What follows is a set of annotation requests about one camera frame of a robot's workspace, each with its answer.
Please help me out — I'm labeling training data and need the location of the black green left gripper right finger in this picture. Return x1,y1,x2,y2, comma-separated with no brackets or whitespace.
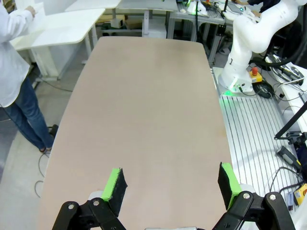
212,162,297,230

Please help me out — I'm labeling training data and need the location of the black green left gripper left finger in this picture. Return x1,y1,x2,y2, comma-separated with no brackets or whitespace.
52,167,129,230

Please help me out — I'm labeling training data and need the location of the white plastic basket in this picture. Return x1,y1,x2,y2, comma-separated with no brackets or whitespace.
26,2,46,33

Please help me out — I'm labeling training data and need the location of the person's right forearm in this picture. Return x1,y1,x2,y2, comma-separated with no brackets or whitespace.
7,8,34,27

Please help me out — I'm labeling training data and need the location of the person's right hand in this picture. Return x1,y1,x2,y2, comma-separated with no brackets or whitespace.
24,6,36,18

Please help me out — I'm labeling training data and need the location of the black handheld scanner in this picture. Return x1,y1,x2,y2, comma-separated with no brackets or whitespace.
277,145,302,172

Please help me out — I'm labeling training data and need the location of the yellow control box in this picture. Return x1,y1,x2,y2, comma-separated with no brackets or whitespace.
294,184,307,207

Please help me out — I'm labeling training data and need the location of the black tripod stand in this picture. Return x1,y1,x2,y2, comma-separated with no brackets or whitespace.
274,100,307,147

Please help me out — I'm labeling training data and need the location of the white equipment desk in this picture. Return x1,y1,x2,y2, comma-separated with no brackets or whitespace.
279,62,307,137

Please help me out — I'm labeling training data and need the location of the yellow red emergency stop button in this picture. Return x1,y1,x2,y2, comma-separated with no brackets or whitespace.
249,67,262,83

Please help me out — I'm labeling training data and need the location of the black grey handheld device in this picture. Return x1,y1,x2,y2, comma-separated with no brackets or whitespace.
272,63,305,85

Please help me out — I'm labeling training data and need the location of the person in white shirt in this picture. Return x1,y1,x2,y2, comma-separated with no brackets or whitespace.
0,0,55,153

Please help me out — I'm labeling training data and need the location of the white side table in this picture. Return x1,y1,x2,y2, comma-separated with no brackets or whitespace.
9,8,106,80

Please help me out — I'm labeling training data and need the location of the beige box device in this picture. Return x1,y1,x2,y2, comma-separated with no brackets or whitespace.
109,19,125,29

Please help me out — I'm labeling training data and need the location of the brown cardboard box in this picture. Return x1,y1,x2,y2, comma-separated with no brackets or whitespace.
124,14,144,31

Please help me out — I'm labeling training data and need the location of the white device with green light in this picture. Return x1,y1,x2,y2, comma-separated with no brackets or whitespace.
187,0,207,15

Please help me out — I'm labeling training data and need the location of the background person in dark blue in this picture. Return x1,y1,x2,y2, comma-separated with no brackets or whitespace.
247,0,283,13

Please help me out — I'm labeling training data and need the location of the white rounded table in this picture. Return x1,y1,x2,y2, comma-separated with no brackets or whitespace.
66,0,122,12

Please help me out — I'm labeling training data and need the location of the grey desk with metal legs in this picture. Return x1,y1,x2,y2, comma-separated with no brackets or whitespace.
115,0,178,39

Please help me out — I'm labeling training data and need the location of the black looped cable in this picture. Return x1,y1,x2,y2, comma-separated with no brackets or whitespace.
270,167,303,200

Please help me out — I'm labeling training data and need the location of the grooved aluminium base plate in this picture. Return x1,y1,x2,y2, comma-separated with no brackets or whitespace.
212,67,307,230

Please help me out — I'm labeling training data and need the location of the thin black floor cable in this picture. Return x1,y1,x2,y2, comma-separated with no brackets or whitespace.
35,143,53,198

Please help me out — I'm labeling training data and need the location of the black cable bundle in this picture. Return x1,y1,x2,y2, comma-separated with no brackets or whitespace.
251,80,274,99

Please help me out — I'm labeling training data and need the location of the thick black robot hose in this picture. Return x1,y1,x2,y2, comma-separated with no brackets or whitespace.
263,20,307,68

